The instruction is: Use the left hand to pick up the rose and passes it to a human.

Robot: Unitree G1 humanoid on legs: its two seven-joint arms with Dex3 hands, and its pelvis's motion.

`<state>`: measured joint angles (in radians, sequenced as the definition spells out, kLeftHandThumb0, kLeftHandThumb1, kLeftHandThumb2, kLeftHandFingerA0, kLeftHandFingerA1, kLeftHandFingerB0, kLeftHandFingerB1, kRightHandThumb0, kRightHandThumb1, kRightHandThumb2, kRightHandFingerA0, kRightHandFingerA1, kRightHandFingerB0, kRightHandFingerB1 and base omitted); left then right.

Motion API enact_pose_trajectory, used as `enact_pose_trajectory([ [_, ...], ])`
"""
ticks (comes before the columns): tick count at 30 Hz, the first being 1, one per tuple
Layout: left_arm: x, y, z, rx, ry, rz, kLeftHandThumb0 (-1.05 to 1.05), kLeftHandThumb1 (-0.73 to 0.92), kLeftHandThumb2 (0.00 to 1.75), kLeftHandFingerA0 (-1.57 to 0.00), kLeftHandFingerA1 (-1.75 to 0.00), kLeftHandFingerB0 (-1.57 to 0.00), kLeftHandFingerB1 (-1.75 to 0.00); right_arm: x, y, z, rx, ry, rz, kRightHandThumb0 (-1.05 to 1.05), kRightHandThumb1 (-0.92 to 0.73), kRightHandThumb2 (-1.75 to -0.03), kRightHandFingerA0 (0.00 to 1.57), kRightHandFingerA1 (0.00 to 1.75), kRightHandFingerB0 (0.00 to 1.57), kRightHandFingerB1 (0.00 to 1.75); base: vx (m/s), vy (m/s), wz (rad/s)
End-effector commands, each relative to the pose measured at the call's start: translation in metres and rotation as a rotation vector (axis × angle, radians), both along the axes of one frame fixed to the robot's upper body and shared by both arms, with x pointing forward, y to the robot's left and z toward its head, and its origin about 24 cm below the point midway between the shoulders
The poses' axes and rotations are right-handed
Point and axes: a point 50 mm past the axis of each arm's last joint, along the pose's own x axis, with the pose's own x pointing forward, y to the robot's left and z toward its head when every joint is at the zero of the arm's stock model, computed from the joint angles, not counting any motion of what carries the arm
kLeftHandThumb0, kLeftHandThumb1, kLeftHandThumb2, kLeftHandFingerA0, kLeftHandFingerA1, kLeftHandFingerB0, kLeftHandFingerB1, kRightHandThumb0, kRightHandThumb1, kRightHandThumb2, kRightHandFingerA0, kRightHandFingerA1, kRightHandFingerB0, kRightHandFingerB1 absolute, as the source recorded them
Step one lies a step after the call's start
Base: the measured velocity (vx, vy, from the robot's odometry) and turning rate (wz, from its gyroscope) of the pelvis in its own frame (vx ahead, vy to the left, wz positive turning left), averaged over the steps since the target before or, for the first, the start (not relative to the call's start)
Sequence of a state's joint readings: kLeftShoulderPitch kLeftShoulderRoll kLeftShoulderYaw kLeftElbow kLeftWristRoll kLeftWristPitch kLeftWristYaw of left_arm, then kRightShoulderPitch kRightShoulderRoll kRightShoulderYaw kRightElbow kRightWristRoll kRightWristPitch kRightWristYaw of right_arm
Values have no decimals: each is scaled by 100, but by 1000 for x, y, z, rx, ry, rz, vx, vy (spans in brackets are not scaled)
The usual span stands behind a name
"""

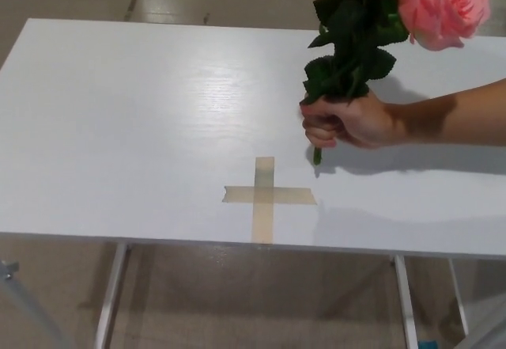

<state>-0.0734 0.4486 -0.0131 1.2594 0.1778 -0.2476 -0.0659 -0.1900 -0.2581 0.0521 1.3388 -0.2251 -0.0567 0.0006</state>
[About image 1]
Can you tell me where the long beige tape strip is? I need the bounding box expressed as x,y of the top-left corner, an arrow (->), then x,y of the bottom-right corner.
251,156 -> 276,245

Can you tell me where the grey metal bar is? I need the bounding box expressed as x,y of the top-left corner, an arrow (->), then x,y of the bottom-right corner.
454,316 -> 506,349

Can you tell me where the grey metal stand leg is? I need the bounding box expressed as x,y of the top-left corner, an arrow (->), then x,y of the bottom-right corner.
0,260 -> 73,349

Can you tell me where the person's bare forearm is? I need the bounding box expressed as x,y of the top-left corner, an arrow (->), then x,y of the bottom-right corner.
391,79 -> 506,146

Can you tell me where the person's bare hand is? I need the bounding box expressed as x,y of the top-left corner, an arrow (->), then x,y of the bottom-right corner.
299,89 -> 401,150

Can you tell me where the short beige tape strip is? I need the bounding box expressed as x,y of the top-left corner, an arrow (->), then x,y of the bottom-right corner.
223,184 -> 319,206

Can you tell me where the pink rose bouquet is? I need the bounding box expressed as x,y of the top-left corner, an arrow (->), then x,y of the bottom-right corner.
281,0 -> 491,167

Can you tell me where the white table leg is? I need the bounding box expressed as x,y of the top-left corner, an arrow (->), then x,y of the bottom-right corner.
94,242 -> 130,349
392,254 -> 419,349
447,257 -> 470,336

